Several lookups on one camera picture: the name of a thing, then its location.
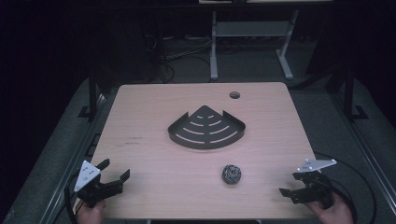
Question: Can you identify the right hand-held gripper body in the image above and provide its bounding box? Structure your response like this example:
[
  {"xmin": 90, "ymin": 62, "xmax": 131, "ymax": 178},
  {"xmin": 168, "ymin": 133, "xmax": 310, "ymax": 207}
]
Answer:
[{"xmin": 290, "ymin": 159, "xmax": 338, "ymax": 210}]

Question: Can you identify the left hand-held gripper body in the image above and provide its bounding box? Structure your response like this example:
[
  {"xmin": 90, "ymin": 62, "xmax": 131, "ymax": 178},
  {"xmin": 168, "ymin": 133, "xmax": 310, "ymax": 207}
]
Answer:
[{"xmin": 74, "ymin": 160, "xmax": 124, "ymax": 209}]

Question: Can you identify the steel wool scrubber ball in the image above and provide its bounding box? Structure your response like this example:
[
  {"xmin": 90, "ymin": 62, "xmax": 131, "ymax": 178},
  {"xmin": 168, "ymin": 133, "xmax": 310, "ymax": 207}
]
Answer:
[{"xmin": 221, "ymin": 164, "xmax": 243, "ymax": 186}]

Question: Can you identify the black metal corner shelf rack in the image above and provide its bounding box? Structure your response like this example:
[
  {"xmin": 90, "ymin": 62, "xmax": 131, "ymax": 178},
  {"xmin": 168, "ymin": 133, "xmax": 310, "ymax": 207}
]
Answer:
[{"xmin": 167, "ymin": 105, "xmax": 247, "ymax": 150}]

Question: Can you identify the person's right hand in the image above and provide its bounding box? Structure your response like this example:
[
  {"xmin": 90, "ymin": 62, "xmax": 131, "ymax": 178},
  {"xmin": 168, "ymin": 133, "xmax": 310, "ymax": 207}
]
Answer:
[{"xmin": 305, "ymin": 191, "xmax": 355, "ymax": 224}]

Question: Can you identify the person's left hand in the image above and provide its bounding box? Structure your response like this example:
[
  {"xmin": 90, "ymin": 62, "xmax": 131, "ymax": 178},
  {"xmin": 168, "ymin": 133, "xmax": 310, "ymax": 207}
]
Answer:
[{"xmin": 75, "ymin": 200, "xmax": 106, "ymax": 224}]

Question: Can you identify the aluminium frame rail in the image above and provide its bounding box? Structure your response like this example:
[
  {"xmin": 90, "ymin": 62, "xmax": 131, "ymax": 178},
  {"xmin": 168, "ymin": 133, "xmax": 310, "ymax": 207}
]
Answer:
[
  {"xmin": 37, "ymin": 90, "xmax": 119, "ymax": 224},
  {"xmin": 330, "ymin": 91, "xmax": 396, "ymax": 208}
]

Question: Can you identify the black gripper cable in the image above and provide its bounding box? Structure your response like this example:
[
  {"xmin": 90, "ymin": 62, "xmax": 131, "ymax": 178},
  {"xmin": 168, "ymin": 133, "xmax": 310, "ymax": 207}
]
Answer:
[
  {"xmin": 312, "ymin": 150, "xmax": 377, "ymax": 224},
  {"xmin": 63, "ymin": 172, "xmax": 80, "ymax": 224}
]

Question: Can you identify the black frame post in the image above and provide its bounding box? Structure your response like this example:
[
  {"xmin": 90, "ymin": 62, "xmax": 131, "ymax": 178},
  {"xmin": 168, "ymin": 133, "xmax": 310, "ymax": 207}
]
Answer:
[
  {"xmin": 78, "ymin": 69, "xmax": 101, "ymax": 121},
  {"xmin": 341, "ymin": 66, "xmax": 370, "ymax": 123}
]

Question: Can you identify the bundle of floor cables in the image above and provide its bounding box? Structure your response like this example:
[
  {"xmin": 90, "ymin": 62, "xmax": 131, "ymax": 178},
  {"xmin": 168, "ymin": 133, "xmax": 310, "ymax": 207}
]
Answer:
[{"xmin": 143, "ymin": 33, "xmax": 213, "ymax": 84}]

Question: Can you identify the grey metal desk frame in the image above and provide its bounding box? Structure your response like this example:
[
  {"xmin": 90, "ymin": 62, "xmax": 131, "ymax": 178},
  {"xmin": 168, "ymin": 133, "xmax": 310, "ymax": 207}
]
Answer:
[{"xmin": 209, "ymin": 9, "xmax": 301, "ymax": 81}]

